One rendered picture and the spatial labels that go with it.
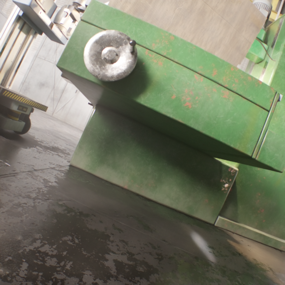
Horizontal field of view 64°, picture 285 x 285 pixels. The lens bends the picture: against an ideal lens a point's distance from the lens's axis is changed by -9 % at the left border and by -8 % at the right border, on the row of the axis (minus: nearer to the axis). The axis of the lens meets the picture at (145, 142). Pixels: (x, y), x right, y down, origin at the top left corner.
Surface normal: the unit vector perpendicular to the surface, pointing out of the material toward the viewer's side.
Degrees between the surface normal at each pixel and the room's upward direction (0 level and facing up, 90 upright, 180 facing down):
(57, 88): 90
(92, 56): 81
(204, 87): 90
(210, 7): 104
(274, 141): 90
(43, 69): 90
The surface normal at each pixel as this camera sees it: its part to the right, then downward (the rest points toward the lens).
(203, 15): 0.29, 0.39
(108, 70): 0.12, -0.25
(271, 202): 0.09, 0.02
